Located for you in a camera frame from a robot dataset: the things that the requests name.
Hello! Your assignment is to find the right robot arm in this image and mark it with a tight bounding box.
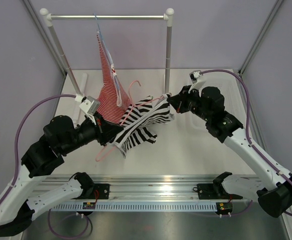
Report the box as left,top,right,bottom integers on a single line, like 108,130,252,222
167,85,292,218

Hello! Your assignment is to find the aluminium frame post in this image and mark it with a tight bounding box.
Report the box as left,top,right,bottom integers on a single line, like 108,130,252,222
21,0,67,78
238,0,285,77

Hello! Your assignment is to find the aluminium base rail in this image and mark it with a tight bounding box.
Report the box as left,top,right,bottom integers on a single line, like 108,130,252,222
20,174,291,203

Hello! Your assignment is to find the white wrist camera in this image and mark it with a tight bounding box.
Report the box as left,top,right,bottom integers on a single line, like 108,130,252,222
188,70,206,93
75,94,100,125

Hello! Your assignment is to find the right aluminium frame post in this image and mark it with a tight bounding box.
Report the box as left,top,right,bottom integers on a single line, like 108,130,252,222
238,0,285,77

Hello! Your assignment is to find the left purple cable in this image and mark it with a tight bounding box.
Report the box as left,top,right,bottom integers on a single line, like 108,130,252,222
0,93,94,238

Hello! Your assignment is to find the left aluminium frame post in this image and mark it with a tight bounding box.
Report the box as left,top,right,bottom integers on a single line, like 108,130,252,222
21,0,67,78

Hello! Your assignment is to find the blue wire hanger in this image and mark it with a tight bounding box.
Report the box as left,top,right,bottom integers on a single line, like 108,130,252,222
94,15,123,107

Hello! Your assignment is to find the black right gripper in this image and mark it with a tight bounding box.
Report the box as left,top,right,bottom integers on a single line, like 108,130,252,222
168,85,211,122

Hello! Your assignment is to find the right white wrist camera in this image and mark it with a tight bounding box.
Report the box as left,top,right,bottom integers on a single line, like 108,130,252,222
188,70,206,93

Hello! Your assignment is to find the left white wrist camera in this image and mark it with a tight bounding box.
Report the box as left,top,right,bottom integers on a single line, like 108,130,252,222
75,94,100,125

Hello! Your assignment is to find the white slotted cable duct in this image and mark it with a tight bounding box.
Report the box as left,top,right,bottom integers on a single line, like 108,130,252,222
52,201,217,212

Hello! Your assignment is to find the red white striped tank top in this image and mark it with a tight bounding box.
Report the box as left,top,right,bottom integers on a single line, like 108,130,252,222
97,30,131,124

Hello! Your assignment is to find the black white striped tank top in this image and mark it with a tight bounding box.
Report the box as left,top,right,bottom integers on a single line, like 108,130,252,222
110,93,174,157

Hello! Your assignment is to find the white and silver clothes rack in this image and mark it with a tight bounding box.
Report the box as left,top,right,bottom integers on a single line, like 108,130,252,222
40,8,174,97

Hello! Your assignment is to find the white perforated plastic basket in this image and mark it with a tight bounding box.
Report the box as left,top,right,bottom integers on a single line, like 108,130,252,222
185,72,246,133

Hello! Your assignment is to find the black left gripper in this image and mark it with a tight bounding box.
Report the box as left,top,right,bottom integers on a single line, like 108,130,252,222
60,111,124,156

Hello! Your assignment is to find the pink wire hanger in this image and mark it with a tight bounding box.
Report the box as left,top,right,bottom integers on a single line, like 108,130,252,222
95,80,164,162

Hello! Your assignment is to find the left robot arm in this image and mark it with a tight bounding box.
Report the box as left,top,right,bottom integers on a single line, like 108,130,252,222
0,115,123,237

